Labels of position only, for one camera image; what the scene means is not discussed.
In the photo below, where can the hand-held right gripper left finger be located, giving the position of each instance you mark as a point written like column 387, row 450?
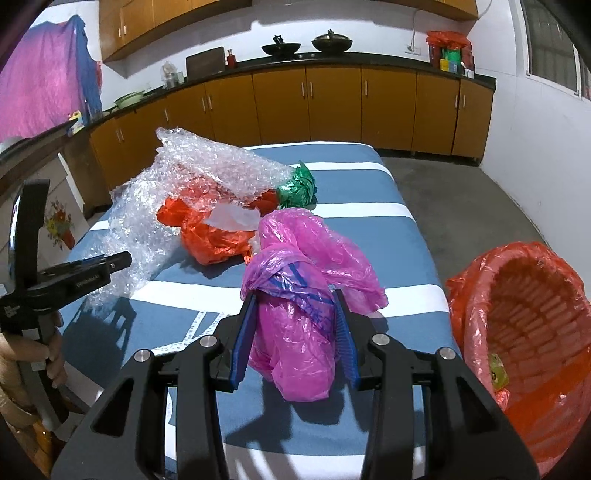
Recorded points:
column 242, row 344

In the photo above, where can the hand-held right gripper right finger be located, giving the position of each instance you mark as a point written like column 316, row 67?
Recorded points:
column 348, row 344

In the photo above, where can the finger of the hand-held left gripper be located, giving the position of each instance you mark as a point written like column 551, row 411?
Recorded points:
column 104, row 266

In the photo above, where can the pink plastic bag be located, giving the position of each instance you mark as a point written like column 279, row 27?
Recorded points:
column 300, row 295

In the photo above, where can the orange plastic bag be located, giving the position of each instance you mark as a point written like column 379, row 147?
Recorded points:
column 212, row 242

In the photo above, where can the white plastic bag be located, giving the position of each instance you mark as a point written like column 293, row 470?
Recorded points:
column 231, row 219

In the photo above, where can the clear bubble wrap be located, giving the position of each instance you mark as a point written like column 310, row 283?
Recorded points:
column 203, row 164

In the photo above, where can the green plastic bag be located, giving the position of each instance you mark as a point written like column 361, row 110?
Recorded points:
column 298, row 187

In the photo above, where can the red basket with orange liner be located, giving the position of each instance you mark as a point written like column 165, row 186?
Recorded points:
column 531, row 295

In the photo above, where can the person's left forearm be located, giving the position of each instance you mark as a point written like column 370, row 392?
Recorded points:
column 18, row 424

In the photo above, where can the person's left hand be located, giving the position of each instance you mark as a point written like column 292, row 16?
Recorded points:
column 27, row 355

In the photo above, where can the white cabinet with flower print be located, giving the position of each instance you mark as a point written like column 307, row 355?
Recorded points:
column 60, row 217

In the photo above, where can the blue white striped bed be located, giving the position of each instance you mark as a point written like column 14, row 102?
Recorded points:
column 401, row 221

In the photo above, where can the yellow blue small container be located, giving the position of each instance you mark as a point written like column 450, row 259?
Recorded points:
column 76, row 122

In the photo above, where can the green yellow wrapper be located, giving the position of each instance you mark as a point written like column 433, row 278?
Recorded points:
column 497, row 371

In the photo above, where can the green basin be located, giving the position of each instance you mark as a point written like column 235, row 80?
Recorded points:
column 128, row 100

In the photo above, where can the pink and blue hanging cloth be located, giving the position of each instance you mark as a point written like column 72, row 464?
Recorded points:
column 46, row 78

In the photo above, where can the glass jar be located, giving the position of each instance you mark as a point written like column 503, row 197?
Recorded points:
column 169, row 76

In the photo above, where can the brown cutting board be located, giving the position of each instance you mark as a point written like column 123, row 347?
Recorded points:
column 205, row 64

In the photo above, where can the brown lower kitchen cabinets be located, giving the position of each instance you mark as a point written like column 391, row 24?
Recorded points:
column 332, row 106

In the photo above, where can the brown kitchen cabinets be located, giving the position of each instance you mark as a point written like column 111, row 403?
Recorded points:
column 184, row 21
column 332, row 106

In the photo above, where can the small red bottle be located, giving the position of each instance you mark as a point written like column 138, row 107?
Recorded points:
column 231, row 59

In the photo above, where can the brown upper kitchen cabinets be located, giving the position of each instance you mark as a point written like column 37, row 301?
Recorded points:
column 184, row 21

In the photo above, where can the black wok without lid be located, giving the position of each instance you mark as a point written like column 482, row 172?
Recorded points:
column 280, row 47

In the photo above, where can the black kitchen countertop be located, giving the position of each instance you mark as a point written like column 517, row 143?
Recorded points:
column 369, row 59

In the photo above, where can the black wok with lid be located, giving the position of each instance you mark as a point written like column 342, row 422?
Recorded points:
column 332, row 44

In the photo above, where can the red bag with boxes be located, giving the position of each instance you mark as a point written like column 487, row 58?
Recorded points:
column 450, row 50

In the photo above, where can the barred window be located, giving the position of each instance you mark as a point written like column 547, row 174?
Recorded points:
column 554, row 46

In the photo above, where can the white wall socket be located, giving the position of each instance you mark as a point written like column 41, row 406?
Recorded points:
column 413, row 49

